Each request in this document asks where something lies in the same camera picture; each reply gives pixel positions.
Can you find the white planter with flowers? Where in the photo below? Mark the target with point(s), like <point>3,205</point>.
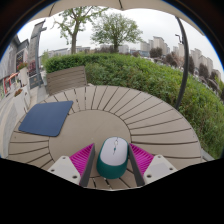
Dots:
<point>23,75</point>
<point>21,100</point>

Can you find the dark blue mouse pad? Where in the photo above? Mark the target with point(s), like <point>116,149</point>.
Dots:
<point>46,117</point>

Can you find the group of distant high-rise buildings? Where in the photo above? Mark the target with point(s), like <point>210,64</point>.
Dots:
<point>198,58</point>

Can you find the white and teal computer mouse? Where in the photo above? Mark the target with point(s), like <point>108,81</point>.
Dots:
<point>113,155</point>

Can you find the tall thin-crowned tree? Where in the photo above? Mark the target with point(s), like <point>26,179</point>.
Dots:
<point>73,33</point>

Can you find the round dense-crowned tree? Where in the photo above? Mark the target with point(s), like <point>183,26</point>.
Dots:
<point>116,30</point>

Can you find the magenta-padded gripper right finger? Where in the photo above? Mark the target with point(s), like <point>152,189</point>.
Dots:
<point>142,159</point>

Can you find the green trimmed hedge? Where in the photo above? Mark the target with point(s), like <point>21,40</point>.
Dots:
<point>146,76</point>

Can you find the slatted beige garden chair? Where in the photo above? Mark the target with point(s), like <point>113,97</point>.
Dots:
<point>66,79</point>

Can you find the grey building with shopfront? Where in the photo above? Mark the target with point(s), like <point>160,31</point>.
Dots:
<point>10,63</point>

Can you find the beige parasol canopy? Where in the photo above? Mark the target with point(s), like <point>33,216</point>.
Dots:
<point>100,4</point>

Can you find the tall grey sign pillar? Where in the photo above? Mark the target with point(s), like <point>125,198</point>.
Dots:
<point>34,53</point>

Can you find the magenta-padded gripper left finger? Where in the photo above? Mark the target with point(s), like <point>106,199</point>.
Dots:
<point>81,160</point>

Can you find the curved dark parasol pole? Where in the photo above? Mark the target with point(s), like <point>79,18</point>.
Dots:
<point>185,63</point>

